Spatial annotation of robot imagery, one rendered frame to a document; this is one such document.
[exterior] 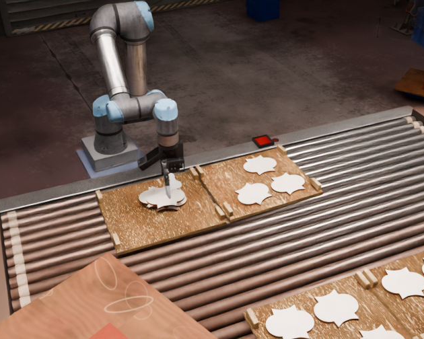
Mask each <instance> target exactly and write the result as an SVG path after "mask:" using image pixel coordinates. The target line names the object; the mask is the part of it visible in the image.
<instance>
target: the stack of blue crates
mask: <svg viewBox="0 0 424 339"><path fill-rule="evenodd" d="M279 2H280V0H246V7H247V9H246V15H248V16H250V17H251V18H253V19H254V20H256V21H258V22H261V21H266V20H273V19H277V18H279Z"/></svg>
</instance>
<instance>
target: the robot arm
mask: <svg viewBox="0 0 424 339"><path fill-rule="evenodd" d="M153 30H154V24H153V18H152V14H151V11H150V8H149V6H148V4H147V3H146V2H145V1H132V2H126V3H114V4H106V5H103V6H101V7H100V8H99V9H98V10H97V11H96V12H95V14H94V15H93V17H92V20H91V22H90V30H89V31H90V39H91V42H92V44H94V45H95V46H96V51H97V53H98V58H99V62H100V66H101V69H102V74H103V76H104V81H105V84H106V89H107V92H108V95H104V96H101V97H99V98H97V99H96V100H95V101H94V103H93V115H94V122H95V128H96V135H95V139H94V149H95V150H96V151H97V152H98V153H100V154H103V155H115V154H118V153H121V152H123V151H124V150H125V149H126V148H127V147H128V145H129V144H128V139H127V137H126V135H125V133H124V131H123V129H122V126H123V125H124V124H132V123H136V122H145V121H147V120H152V119H153V118H155V121H156V131H157V142H158V147H156V148H155V149H153V150H152V151H150V152H149V153H147V154H146V155H144V156H143V157H142V158H140V159H138V160H137V163H138V167H139V168H140V169H141V170H142V171H144V170H146V169H147V168H148V167H150V166H151V165H153V164H154V163H156V162H157V161H159V160H160V164H161V173H162V175H164V182H165V189H166V195H167V197H168V198H169V199H171V195H170V192H171V191H173V190H175V189H177V188H180V187H181V185H182V184H181V182H180V181H178V180H175V177H174V174H172V173H170V174H168V172H185V169H181V168H183V167H182V164H184V152H183V142H182V138H181V139H179V138H178V109H177V105H176V102H175V101H174V100H171V99H168V98H167V97H166V96H165V95H164V93H163V92H161V91H160V90H157V89H154V90H151V91H150V90H148V88H147V59H146V40H147V39H148V38H149V32H151V31H153ZM118 35H120V39H121V40H123V41H124V46H125V64H126V74H127V79H126V77H125V73H124V70H123V67H122V63H121V60H120V56H119V53H118V49H117V46H116V42H115V40H116V36H118ZM169 176H170V181H169Z"/></svg>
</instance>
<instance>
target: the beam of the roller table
mask: <svg viewBox="0 0 424 339"><path fill-rule="evenodd" d="M412 111H413V108H412V107H411V106H403V107H400V108H395V109H391V110H386V111H383V112H377V113H374V114H368V115H365V116H360V117H357V118H351V119H348V120H342V121H339V122H333V123H330V124H325V125H322V126H316V127H313V128H307V129H304V130H299V131H295V132H292V133H286V134H283V135H277V136H274V137H270V138H271V139H274V138H276V139H278V140H279V141H278V142H275V144H274V145H273V146H270V147H265V148H262V149H259V148H258V147H257V146H256V145H255V144H254V142H253V141H251V142H248V143H242V144H239V145H234V146H231V147H225V148H222V149H216V150H213V151H208V152H204V153H199V154H196V155H190V156H187V157H184V169H185V170H189V169H190V168H191V167H193V168H195V166H196V165H199V166H200V167H202V166H205V165H210V164H214V163H219V162H222V161H227V160H231V159H235V158H239V157H244V156H247V155H252V154H255V153H260V152H263V151H268V150H271V149H276V148H277V145H281V146H282V147H286V146H290V145H294V144H298V143H303V142H306V141H311V140H314V139H320V138H323V137H328V136H331V135H337V134H340V133H345V132H348V131H352V130H357V129H360V128H365V127H369V126H373V125H377V124H382V123H385V122H390V121H393V120H399V119H402V118H404V117H407V116H411V114H412ZM160 176H163V175H162V173H161V164H160V163H155V164H153V165H151V166H150V167H148V168H147V169H145V170H144V171H142V170H141V169H140V168H139V167H138V168H135V169H129V170H126V171H122V172H116V173H113V174H108V175H105V176H99V177H96V178H90V179H87V180H82V181H78V182H73V183H70V184H64V185H61V186H55V187H52V188H47V189H44V190H38V191H35V192H29V193H26V194H21V195H17V196H12V197H9V198H3V199H0V216H1V215H2V214H5V213H7V212H9V211H18V210H22V209H26V208H30V207H33V206H38V205H42V204H47V203H50V202H55V201H58V200H64V199H67V198H72V197H76V196H81V195H84V194H89V193H92V192H95V191H96V190H100V191H101V190H106V189H109V188H114V187H117V186H123V185H126V184H131V183H134V182H140V181H143V180H148V179H152V178H156V177H160Z"/></svg>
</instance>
